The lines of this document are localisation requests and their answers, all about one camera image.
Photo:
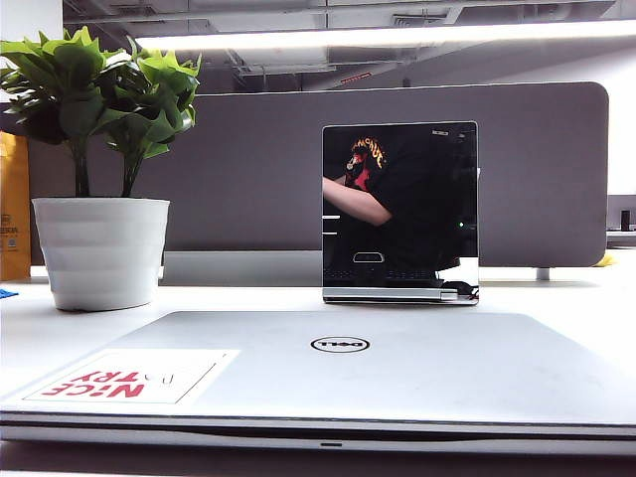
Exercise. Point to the red ceiling sign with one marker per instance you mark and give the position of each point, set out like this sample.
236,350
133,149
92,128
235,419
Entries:
357,78

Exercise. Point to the blue flat object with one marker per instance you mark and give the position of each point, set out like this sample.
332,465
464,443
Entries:
7,293

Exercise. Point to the white ribbed plant pot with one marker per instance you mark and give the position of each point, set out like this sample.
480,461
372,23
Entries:
99,248

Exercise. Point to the silver Dell laptop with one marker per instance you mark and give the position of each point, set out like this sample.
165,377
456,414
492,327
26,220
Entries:
397,377

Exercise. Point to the yellow cardboard box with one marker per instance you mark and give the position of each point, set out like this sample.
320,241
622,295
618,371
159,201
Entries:
14,208

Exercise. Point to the small black cylinder object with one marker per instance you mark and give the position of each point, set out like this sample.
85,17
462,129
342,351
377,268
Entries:
625,220

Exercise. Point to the grey desk divider panel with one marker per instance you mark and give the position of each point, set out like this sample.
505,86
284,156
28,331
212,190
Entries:
258,169

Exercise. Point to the white red text sticker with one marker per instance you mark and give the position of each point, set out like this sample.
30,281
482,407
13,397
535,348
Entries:
149,365

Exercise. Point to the green artificial plant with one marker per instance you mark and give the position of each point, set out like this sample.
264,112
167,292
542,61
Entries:
84,84

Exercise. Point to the small yellow object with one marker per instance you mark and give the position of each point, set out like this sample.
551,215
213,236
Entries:
608,260

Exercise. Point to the long ceiling strip light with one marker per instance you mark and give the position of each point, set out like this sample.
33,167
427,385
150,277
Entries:
377,36

